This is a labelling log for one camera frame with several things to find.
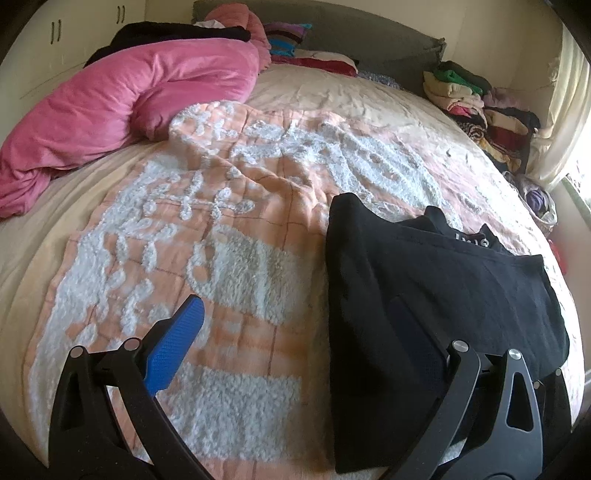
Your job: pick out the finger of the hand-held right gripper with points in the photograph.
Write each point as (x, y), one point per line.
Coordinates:
(556, 401)

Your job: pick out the grey patterned pillow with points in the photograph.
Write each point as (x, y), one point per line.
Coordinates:
(378, 79)

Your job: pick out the bed with cream sheet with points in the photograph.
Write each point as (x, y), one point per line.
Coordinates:
(346, 101)

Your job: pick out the red and white folded cloth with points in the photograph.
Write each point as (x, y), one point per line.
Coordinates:
(318, 62)

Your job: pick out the pile of folded clothes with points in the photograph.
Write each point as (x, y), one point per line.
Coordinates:
(471, 101)

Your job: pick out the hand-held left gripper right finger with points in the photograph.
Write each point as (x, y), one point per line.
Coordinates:
(461, 374)

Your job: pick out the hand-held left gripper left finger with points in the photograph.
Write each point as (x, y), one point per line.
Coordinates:
(178, 339)

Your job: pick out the grey-green headboard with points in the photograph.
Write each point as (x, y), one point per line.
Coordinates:
(369, 37)

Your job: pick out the window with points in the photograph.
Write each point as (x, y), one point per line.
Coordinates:
(582, 180)

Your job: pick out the cream wardrobe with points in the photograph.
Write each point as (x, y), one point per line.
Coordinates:
(60, 41)

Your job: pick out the pink duvet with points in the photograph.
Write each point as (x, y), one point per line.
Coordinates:
(138, 87)

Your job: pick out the peach and white tufted blanket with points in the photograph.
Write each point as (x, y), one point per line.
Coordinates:
(231, 230)

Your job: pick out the plastic bag with purple cloth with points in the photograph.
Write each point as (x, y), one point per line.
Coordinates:
(538, 203)

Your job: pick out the striped colourful cloth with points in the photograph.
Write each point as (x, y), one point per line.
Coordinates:
(284, 39)

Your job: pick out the black fuzzy cloth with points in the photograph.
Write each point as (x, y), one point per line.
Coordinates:
(152, 34)

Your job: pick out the cream curtain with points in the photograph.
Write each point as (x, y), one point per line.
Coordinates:
(563, 115)

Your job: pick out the black sweatshirt with orange cuffs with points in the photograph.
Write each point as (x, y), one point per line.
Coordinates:
(415, 277)

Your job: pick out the red plastic item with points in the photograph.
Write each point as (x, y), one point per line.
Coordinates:
(561, 258)

